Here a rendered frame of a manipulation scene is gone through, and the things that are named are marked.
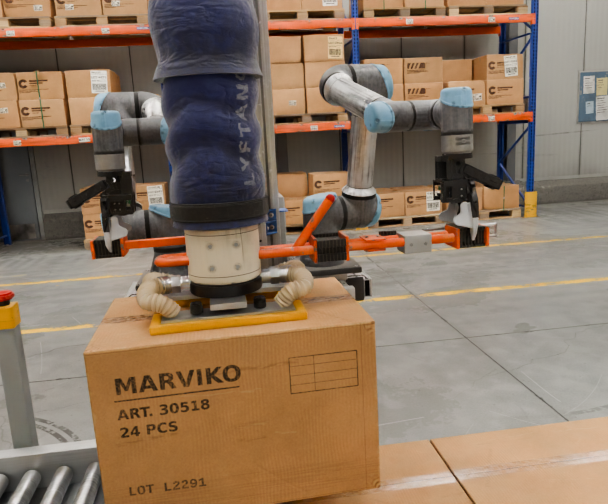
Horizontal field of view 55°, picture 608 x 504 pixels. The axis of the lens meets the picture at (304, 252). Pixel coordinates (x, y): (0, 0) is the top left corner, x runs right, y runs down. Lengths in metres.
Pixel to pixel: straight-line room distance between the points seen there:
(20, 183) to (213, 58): 9.10
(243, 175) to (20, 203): 9.12
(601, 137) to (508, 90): 2.90
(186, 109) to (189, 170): 0.13
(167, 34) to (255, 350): 0.67
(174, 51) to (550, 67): 10.37
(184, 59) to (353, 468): 0.95
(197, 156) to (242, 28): 0.28
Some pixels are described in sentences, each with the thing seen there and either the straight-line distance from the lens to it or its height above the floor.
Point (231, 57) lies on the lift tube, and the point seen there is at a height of 1.63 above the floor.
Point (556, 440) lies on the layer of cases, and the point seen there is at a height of 0.54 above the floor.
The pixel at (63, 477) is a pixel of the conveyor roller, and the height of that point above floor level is 0.55.
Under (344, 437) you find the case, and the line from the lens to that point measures 1.34.
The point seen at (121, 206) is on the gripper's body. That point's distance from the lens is 1.61.
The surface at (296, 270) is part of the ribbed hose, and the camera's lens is 1.35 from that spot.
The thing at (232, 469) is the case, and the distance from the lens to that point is 1.34.
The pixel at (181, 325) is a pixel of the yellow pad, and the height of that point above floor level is 1.09.
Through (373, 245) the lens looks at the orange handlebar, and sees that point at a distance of 1.39.
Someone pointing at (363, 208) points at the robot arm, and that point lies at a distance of 1.94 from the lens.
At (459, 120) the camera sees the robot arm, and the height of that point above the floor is 1.48.
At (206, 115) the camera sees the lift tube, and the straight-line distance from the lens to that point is 1.24.
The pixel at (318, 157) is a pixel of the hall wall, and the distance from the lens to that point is 9.93.
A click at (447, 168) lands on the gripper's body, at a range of 1.45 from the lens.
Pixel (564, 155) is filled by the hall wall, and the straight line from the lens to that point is 11.55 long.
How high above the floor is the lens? 1.47
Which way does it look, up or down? 12 degrees down
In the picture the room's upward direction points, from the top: 3 degrees counter-clockwise
